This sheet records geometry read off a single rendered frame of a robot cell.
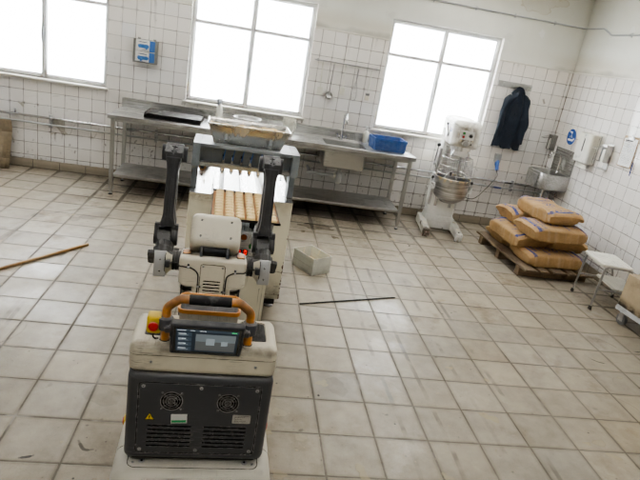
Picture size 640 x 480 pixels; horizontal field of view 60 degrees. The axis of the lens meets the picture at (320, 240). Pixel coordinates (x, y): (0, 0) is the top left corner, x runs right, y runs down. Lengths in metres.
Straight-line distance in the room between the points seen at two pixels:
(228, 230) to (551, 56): 6.01
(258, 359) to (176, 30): 5.27
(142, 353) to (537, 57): 6.46
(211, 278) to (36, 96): 5.27
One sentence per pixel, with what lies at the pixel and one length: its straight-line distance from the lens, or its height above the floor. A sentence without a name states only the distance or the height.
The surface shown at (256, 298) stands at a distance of 3.40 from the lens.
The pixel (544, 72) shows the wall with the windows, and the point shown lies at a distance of 7.75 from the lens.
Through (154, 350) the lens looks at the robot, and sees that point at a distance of 2.12.
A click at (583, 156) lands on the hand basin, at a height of 1.21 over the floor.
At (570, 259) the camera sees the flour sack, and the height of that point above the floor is 0.24.
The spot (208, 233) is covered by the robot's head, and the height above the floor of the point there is 1.10.
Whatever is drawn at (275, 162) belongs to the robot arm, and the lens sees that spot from 2.51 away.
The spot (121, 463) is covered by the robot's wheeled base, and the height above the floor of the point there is 0.28.
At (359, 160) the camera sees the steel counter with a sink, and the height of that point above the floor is 0.74.
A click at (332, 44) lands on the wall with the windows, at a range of 6.93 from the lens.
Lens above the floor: 1.90
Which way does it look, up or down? 19 degrees down
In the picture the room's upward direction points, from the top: 10 degrees clockwise
